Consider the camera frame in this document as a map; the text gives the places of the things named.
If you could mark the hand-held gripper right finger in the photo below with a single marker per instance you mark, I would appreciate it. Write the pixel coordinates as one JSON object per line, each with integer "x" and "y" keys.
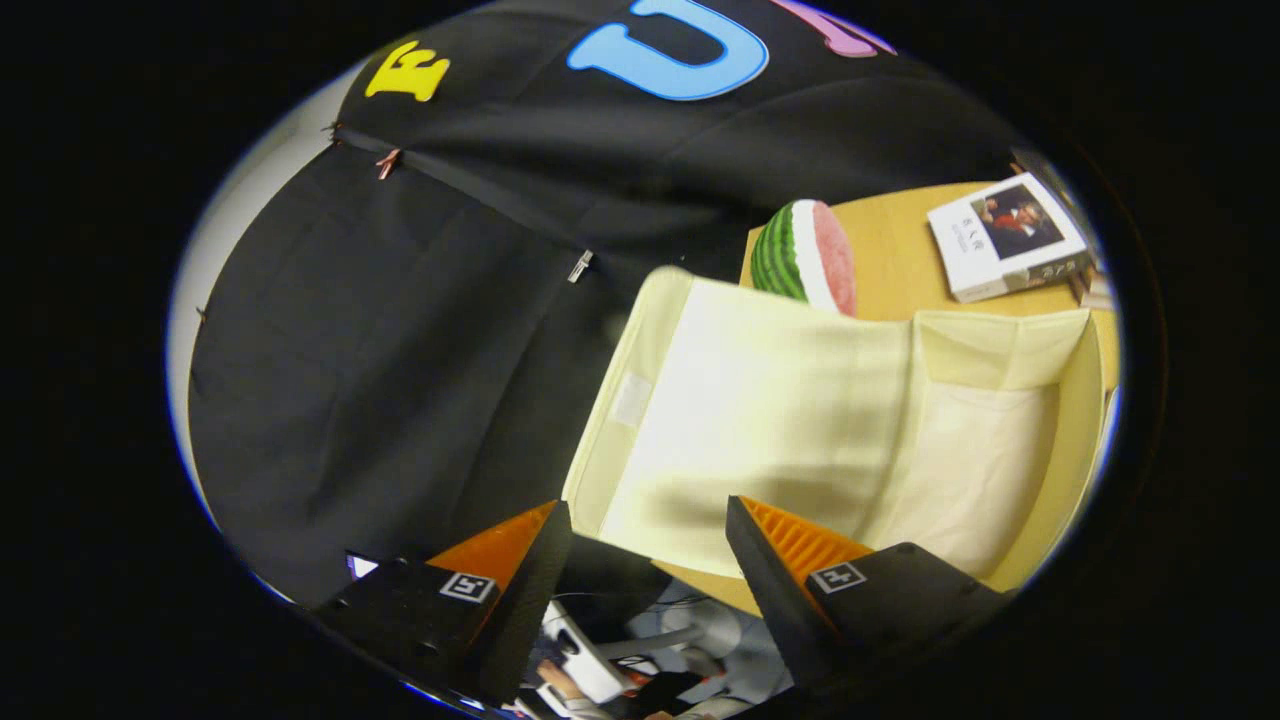
{"x": 775, "y": 590}

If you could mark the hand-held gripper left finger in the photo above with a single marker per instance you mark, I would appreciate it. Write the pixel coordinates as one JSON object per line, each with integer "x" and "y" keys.
{"x": 520, "y": 600}

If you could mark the beige fabric storage box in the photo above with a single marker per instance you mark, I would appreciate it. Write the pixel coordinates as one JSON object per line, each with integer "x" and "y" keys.
{"x": 780, "y": 400}

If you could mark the grey chair base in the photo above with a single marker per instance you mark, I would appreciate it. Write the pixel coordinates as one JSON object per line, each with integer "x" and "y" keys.
{"x": 700, "y": 635}

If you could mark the black backdrop cloth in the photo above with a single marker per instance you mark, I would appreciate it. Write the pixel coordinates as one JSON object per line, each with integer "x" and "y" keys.
{"x": 400, "y": 350}

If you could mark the watermelon slice plush toy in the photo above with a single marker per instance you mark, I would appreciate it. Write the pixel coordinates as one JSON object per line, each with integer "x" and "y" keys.
{"x": 805, "y": 258}

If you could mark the small metal clip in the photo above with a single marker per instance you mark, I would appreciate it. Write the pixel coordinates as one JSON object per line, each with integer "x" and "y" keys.
{"x": 580, "y": 266}

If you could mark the white book with portrait cover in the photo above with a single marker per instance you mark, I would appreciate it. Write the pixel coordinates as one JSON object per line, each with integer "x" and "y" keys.
{"x": 1005, "y": 235}

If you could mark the brown book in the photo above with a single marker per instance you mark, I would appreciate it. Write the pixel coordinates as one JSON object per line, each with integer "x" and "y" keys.
{"x": 1095, "y": 290}

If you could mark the pink clip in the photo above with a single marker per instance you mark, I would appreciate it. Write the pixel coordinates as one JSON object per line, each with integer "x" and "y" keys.
{"x": 388, "y": 163}

